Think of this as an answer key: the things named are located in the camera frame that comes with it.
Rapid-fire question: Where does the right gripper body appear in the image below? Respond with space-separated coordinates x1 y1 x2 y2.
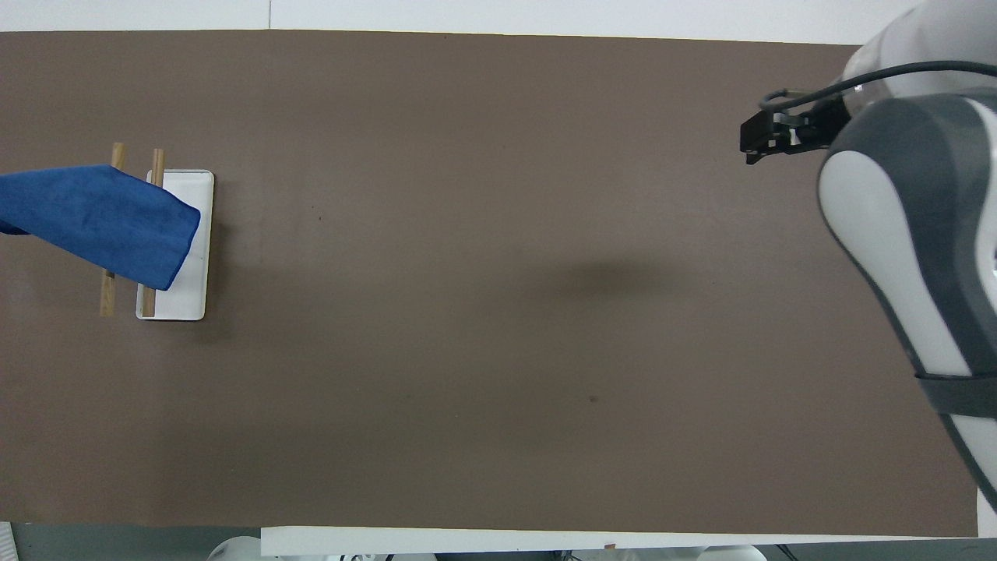
806 97 852 150

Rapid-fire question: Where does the blue towel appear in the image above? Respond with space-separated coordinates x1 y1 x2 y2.
0 164 202 291

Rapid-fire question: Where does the wooden towel rack white base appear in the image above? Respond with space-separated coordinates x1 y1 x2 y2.
99 142 216 322

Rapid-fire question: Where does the black cable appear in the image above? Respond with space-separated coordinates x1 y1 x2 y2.
760 61 997 110

